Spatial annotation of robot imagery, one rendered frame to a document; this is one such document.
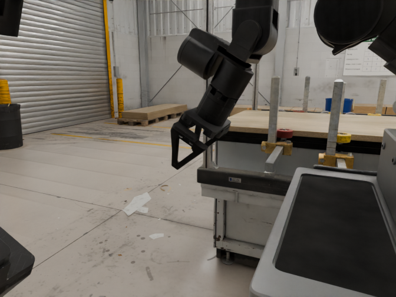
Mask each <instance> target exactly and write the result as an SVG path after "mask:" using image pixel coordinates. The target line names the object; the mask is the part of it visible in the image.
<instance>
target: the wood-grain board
mask: <svg viewBox="0 0 396 297"><path fill-rule="evenodd" d="M227 119H228V120H230V121H231V124H230V127H229V131H238V132H246V133H262V134H268V128H269V111H259V110H245V111H242V112H240V113H237V114H235V115H232V116H230V117H228V118H227ZM329 119H330V114H325V113H299V112H286V111H279V112H278V129H279V128H287V129H291V130H293V136H301V137H317V138H328V130H329ZM386 128H393V129H396V117H392V116H378V115H352V114H340V116H339V126H338V132H342V133H349V134H351V140H356V141H372V142H380V143H382V139H383V134H384V129H386Z"/></svg>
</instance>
